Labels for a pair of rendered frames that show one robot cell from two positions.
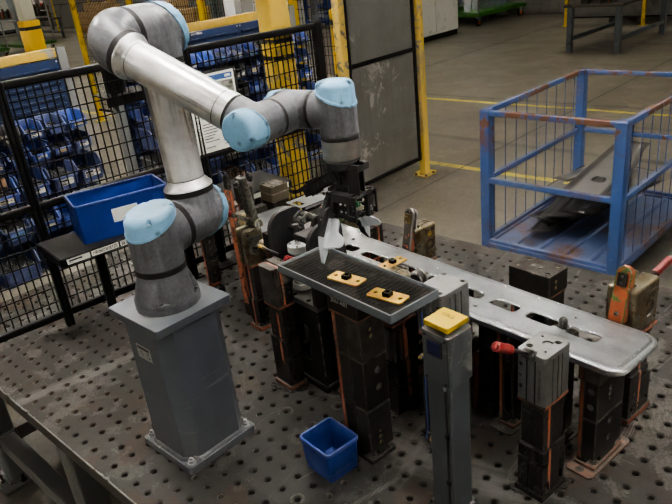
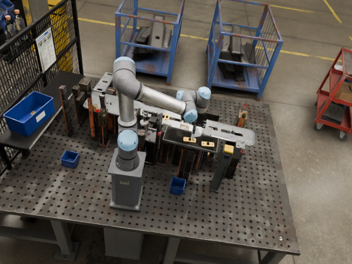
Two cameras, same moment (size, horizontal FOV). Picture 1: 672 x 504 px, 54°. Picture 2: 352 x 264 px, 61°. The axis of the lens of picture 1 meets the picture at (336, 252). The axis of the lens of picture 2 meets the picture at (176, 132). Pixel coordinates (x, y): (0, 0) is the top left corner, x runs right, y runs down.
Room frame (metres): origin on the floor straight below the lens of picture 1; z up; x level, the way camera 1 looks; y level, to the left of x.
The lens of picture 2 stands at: (0.39, 1.10, 2.60)
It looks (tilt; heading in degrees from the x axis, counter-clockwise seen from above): 44 degrees down; 313
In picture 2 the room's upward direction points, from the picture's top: 10 degrees clockwise
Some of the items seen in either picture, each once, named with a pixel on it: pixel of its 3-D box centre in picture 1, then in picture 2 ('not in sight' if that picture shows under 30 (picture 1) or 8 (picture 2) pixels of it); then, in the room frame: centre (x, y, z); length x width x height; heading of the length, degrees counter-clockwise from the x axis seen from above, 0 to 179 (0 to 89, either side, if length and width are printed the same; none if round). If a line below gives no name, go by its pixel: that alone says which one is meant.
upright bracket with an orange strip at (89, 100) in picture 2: (238, 248); (91, 118); (2.02, 0.32, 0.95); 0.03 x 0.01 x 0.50; 38
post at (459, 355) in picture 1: (450, 420); (220, 170); (1.07, -0.19, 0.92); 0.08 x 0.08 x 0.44; 38
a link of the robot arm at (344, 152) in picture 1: (342, 149); (200, 107); (1.27, -0.04, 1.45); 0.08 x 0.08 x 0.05
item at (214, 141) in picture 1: (215, 111); (45, 50); (2.53, 0.39, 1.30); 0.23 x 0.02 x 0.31; 128
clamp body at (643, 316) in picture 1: (627, 346); (237, 129); (1.32, -0.66, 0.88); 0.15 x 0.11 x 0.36; 128
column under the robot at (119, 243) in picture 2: not in sight; (126, 222); (1.39, 0.40, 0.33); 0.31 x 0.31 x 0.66; 45
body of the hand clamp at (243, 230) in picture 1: (256, 277); (103, 128); (1.93, 0.26, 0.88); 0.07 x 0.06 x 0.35; 128
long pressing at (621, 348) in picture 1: (399, 265); (169, 117); (1.66, -0.17, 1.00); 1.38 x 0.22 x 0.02; 38
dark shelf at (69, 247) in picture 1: (174, 212); (46, 105); (2.25, 0.56, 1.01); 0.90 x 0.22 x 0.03; 128
